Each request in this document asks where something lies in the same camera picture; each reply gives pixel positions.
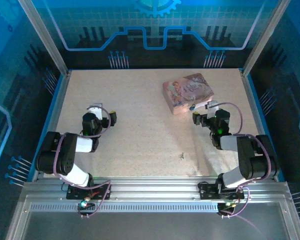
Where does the pink illustrated tin box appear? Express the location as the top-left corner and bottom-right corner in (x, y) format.
(162, 72), (215, 116)

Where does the left connector board with light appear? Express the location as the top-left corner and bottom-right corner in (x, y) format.
(77, 196), (97, 216)

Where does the connector board with light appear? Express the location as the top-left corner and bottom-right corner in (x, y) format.
(216, 200), (238, 217)
(77, 196), (97, 216)

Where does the right connector board with light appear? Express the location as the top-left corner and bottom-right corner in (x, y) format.
(216, 200), (238, 217)

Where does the left wrist purple cable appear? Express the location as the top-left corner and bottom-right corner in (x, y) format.
(86, 105), (112, 139)

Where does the wrist purple cable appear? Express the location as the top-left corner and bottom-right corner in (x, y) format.
(86, 105), (112, 139)
(206, 101), (244, 137)

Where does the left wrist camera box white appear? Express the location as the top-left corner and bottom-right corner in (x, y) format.
(86, 102), (104, 121)

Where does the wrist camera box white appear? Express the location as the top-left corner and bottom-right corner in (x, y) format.
(205, 100), (219, 120)
(86, 102), (104, 121)

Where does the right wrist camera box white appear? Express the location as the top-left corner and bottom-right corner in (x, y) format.
(205, 100), (219, 120)

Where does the right wrist purple cable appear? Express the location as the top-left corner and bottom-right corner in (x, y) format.
(206, 101), (244, 137)

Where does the right aluminium side rail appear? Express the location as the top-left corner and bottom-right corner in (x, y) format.
(239, 68), (283, 182)

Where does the aluminium side rail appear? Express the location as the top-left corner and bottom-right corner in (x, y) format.
(239, 68), (283, 182)
(30, 69), (71, 182)

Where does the left aluminium side rail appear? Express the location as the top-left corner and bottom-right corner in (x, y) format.
(30, 69), (71, 182)

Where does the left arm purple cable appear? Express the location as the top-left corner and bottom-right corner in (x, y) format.
(51, 133), (113, 219)

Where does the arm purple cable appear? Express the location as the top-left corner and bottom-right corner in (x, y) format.
(219, 133), (271, 219)
(51, 133), (113, 219)

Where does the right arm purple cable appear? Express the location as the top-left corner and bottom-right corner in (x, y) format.
(219, 133), (271, 219)

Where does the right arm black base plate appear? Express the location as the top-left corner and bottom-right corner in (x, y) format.
(197, 181), (246, 201)

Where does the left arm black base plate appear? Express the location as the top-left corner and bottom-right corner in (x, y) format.
(65, 183), (113, 201)

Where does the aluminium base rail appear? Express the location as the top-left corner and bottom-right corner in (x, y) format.
(23, 175), (292, 204)

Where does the slotted grey cable duct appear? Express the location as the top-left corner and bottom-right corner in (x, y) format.
(29, 202), (220, 214)

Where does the right aluminium frame post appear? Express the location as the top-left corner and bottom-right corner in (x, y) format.
(241, 0), (291, 77)

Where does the aluminium frame post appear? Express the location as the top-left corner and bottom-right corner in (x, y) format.
(241, 0), (291, 77)
(17, 0), (71, 76)

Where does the left aluminium frame post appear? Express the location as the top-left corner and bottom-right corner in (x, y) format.
(17, 0), (71, 76)

